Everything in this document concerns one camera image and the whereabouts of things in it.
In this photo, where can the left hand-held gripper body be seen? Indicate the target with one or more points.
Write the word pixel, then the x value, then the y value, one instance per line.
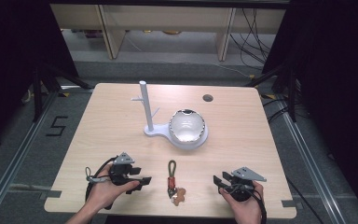
pixel 120 173

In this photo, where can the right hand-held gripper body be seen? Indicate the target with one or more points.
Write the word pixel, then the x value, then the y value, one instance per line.
pixel 243 183

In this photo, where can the person's left hand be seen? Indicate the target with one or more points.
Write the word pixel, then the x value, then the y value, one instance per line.
pixel 108 193

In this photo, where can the person's right hand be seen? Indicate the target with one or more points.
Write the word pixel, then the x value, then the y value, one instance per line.
pixel 245 209

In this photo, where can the white bowl with silver rim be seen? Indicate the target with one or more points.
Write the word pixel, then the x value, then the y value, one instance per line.
pixel 186 126

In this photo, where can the white hanger stand with tray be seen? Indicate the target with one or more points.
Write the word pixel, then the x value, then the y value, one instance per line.
pixel 147 102

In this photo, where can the round grey table grommet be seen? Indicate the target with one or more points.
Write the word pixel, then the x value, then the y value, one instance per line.
pixel 208 98

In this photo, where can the black metal stand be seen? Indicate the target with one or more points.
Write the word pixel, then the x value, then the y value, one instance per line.
pixel 38 93
pixel 292 93

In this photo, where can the light wooden shelf unit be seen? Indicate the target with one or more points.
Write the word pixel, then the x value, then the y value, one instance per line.
pixel 112 34

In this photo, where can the black curtain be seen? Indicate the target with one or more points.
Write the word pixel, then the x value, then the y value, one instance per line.
pixel 15 62
pixel 335 77

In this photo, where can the aluminium floor rail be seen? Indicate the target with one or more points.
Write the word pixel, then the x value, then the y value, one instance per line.
pixel 18 149
pixel 310 155

